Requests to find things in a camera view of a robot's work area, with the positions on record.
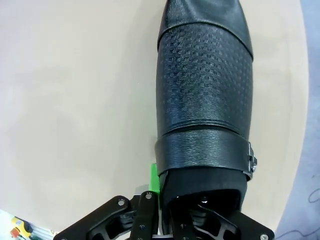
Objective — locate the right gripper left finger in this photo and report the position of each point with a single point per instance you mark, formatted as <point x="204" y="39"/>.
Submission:
<point x="147" y="212"/>

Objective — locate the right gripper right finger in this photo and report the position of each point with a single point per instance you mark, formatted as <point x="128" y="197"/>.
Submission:
<point x="250" y="225"/>

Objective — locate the yellow emergency stop button box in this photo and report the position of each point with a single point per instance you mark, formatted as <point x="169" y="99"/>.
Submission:
<point x="15" y="222"/>

